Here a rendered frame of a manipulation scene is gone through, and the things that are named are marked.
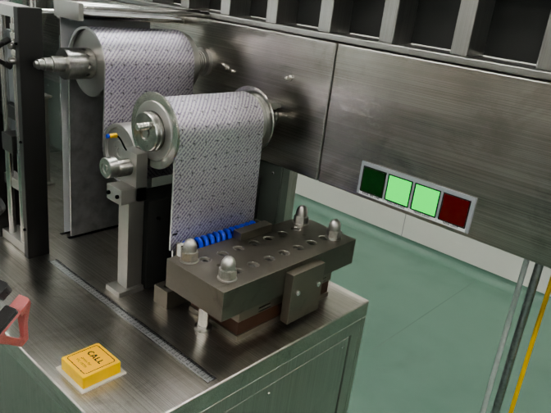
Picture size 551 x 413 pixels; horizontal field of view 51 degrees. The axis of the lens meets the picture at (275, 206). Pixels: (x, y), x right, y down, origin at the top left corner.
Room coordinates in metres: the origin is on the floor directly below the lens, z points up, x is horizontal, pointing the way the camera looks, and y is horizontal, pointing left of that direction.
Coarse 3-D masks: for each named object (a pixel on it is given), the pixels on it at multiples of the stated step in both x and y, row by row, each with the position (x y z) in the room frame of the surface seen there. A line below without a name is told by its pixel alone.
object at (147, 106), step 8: (144, 104) 1.08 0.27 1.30; (152, 104) 1.07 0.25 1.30; (160, 112) 1.05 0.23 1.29; (264, 112) 1.22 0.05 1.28; (168, 120) 1.03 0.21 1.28; (264, 120) 1.22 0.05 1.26; (168, 128) 1.03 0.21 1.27; (264, 128) 1.22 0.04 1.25; (168, 136) 1.03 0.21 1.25; (168, 144) 1.03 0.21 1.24; (152, 152) 1.06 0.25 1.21; (160, 152) 1.05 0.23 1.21; (168, 152) 1.03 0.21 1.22; (160, 160) 1.05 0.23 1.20
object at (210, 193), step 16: (192, 160) 1.06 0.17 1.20; (208, 160) 1.09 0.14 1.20; (224, 160) 1.13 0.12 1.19; (240, 160) 1.16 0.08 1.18; (256, 160) 1.20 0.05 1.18; (176, 176) 1.03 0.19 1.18; (192, 176) 1.06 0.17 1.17; (208, 176) 1.10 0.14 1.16; (224, 176) 1.13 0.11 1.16; (240, 176) 1.17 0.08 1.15; (256, 176) 1.20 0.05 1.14; (176, 192) 1.03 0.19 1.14; (192, 192) 1.06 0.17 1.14; (208, 192) 1.10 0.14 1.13; (224, 192) 1.13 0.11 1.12; (240, 192) 1.17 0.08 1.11; (256, 192) 1.21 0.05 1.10; (176, 208) 1.04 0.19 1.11; (192, 208) 1.07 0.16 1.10; (208, 208) 1.10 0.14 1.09; (224, 208) 1.13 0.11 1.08; (240, 208) 1.17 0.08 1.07; (176, 224) 1.04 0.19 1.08; (192, 224) 1.07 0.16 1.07; (208, 224) 1.10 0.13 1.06; (224, 224) 1.14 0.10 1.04; (176, 240) 1.04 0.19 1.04
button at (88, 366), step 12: (84, 348) 0.81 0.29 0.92; (96, 348) 0.82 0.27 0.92; (72, 360) 0.78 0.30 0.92; (84, 360) 0.78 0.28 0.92; (96, 360) 0.79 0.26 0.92; (108, 360) 0.79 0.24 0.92; (72, 372) 0.76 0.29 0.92; (84, 372) 0.75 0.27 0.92; (96, 372) 0.76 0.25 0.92; (108, 372) 0.77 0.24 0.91; (84, 384) 0.74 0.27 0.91
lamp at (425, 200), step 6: (420, 186) 1.05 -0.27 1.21; (420, 192) 1.05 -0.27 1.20; (426, 192) 1.04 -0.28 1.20; (432, 192) 1.04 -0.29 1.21; (438, 192) 1.03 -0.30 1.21; (414, 198) 1.06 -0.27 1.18; (420, 198) 1.05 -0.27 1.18; (426, 198) 1.04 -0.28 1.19; (432, 198) 1.03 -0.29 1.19; (438, 198) 1.03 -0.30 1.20; (414, 204) 1.06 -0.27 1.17; (420, 204) 1.05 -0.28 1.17; (426, 204) 1.04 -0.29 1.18; (432, 204) 1.03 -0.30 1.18; (420, 210) 1.05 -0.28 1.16; (426, 210) 1.04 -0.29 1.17; (432, 210) 1.03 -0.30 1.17
